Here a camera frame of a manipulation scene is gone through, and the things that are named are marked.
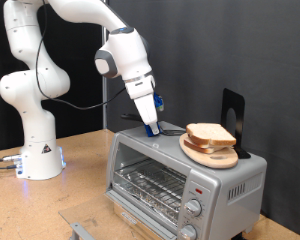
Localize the metal spatula with blue block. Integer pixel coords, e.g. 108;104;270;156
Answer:
120;113;188;138

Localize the silver oven knob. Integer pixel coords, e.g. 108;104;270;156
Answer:
184;198;203;218
179;223;198;240

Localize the glass oven door with handle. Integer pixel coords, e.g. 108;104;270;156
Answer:
58;190;178;240

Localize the black metal bookend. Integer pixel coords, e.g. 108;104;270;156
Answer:
220;87;252;160

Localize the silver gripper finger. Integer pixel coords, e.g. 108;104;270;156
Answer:
149;120;162;136

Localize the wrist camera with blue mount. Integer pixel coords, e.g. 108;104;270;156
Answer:
153;92;165;113

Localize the round wooden cutting board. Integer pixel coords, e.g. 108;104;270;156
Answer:
179;132;240;170

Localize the black base cable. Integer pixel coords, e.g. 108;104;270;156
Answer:
0;163;19;171

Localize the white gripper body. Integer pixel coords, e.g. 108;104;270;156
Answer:
124;73;160;127

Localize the vertical metal pole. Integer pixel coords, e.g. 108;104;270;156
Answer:
101;0;109;130

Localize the gray fabric backdrop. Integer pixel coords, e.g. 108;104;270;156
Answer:
107;0;300;239

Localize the black fabric backdrop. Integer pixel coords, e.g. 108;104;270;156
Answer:
0;0;104;153

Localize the wire oven rack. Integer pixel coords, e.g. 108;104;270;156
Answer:
113;159;188;223

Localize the silver toaster oven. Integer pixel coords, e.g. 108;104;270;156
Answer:
105;120;268;240

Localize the base cable with silver connector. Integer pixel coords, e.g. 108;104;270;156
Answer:
0;153;23;164

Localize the black camera cable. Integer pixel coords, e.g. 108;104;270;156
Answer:
34;0;127;111

